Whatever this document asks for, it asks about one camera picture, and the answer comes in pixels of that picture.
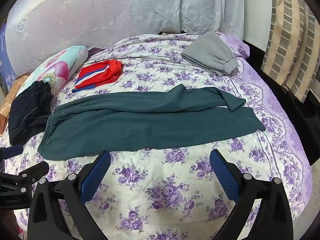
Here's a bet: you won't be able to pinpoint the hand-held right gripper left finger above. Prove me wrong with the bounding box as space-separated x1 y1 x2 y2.
27 150 112 240

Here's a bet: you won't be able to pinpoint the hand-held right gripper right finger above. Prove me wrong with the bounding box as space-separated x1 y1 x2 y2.
209 149 293 240

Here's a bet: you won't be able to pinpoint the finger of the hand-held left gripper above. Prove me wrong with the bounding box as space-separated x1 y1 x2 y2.
0 145 23 159
0 161 50 200

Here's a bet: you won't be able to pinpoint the teal green pants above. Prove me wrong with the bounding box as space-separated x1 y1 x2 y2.
37 84 266 161

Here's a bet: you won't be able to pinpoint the folded black pants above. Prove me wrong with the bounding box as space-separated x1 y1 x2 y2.
9 81 54 146

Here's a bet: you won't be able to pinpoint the folded grey pants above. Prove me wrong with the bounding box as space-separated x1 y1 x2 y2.
180 31 240 77

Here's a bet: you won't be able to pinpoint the orange cloth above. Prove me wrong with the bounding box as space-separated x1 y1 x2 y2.
0 74 30 134

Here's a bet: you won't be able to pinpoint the purple floral bedsheet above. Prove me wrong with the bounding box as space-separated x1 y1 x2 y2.
0 31 313 240

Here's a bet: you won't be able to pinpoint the blue printed board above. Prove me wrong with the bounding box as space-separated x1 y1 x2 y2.
0 22 18 93

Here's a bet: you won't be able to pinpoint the folded red striped shorts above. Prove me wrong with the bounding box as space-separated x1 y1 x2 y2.
72 59 123 93

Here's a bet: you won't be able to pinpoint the floral pastel pillow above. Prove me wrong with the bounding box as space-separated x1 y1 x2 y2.
15 45 89 98

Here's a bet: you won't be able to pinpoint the beige grey plaid curtain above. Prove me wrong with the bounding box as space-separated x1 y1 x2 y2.
261 0 318 103

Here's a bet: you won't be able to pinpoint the white lace headboard cover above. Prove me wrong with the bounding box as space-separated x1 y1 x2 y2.
5 0 183 77

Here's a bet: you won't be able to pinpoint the pale lace curtain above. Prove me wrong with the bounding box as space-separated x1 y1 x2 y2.
179 0 245 40

